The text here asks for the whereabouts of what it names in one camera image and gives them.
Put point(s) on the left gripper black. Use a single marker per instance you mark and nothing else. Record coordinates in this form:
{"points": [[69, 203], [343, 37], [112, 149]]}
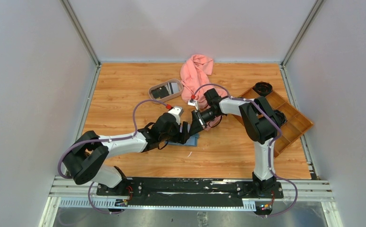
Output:
{"points": [[179, 137]]}

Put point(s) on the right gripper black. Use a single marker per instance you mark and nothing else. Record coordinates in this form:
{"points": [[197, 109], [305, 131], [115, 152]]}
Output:
{"points": [[198, 123]]}

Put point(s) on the blue leather card holder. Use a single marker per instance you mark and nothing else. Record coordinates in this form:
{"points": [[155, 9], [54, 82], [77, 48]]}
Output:
{"points": [[191, 142]]}

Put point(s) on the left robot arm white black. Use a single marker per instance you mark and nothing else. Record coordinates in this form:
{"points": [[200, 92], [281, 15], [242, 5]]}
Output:
{"points": [[85, 160]]}

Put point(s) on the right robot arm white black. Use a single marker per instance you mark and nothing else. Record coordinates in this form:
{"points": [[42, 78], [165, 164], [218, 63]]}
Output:
{"points": [[262, 126]]}

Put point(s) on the black card left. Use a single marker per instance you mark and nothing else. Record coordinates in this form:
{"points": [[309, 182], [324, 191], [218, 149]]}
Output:
{"points": [[160, 93]]}

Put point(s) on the pink oval tray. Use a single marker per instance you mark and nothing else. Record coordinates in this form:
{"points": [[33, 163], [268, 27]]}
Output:
{"points": [[164, 84]]}

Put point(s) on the pink cloth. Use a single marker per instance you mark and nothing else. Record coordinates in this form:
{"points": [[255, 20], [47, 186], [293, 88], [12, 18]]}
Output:
{"points": [[194, 78]]}

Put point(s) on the black tape roll upper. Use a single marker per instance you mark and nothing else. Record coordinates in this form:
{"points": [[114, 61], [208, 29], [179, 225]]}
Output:
{"points": [[263, 88]]}

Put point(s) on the black tape roll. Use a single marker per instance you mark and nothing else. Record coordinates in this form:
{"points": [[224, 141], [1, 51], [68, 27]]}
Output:
{"points": [[263, 88], [281, 116]]}

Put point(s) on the black tape roll lower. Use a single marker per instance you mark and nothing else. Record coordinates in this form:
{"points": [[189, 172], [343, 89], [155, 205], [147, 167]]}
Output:
{"points": [[281, 116]]}

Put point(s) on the wooden compartment tray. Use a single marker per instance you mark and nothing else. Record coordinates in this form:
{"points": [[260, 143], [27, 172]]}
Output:
{"points": [[296, 125]]}

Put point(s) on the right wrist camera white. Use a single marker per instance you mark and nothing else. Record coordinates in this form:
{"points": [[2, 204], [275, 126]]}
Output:
{"points": [[194, 103]]}

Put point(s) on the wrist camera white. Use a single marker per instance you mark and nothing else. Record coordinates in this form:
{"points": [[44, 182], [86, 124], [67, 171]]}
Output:
{"points": [[194, 103], [177, 112]]}

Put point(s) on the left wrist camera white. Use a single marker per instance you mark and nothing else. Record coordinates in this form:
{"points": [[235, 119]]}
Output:
{"points": [[177, 112]]}

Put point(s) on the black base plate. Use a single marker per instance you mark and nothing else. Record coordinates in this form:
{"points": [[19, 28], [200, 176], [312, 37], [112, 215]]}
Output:
{"points": [[190, 192]]}

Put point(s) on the aluminium rail frame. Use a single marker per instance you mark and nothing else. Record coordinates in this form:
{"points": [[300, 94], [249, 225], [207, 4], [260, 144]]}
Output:
{"points": [[66, 190]]}

